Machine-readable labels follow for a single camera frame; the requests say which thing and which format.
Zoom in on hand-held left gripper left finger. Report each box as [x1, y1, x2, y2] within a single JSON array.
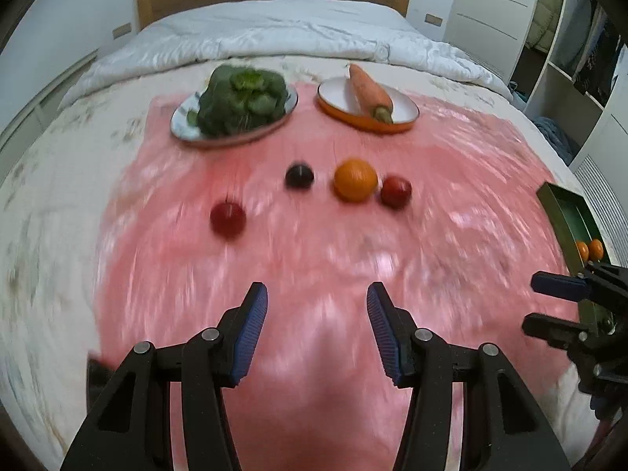
[[60, 282, 269, 471]]

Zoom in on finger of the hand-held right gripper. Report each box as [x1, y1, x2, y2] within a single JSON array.
[[531, 262, 628, 301], [522, 313, 592, 350]]

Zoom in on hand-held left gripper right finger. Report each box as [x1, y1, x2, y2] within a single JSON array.
[[366, 282, 572, 471]]

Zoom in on green rectangular tray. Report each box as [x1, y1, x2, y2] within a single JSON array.
[[536, 183, 616, 334]]

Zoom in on pink plastic sheet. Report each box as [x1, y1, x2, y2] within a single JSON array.
[[91, 83, 584, 471]]

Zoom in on red apple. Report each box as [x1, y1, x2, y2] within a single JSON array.
[[210, 200, 247, 237], [380, 175, 413, 208]]

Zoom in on blue cloth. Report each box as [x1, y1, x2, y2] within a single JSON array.
[[532, 117, 584, 165]]

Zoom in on dark purple plum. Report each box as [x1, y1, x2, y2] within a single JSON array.
[[286, 162, 315, 190]]

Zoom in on smartphone with red case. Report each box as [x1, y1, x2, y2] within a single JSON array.
[[86, 356, 116, 403]]

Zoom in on white oval plate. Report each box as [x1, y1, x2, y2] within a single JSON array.
[[170, 83, 298, 147]]

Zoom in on white open shelf unit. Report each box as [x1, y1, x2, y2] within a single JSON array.
[[508, 0, 628, 197]]

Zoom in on green leafy vegetable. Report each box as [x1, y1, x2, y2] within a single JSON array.
[[197, 65, 288, 137]]

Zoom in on orange rimmed plate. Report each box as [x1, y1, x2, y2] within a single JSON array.
[[317, 77, 420, 133]]

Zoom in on dark hanging clothes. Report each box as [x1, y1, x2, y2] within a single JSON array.
[[571, 0, 628, 109]]

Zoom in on carrot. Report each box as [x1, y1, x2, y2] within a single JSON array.
[[348, 64, 394, 123]]

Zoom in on pale green puffy jacket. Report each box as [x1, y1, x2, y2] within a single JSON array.
[[527, 0, 565, 52]]

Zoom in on white wardrobe door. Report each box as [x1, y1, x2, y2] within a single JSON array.
[[444, 0, 545, 82]]

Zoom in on white duvet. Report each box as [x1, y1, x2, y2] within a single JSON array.
[[61, 0, 513, 109]]

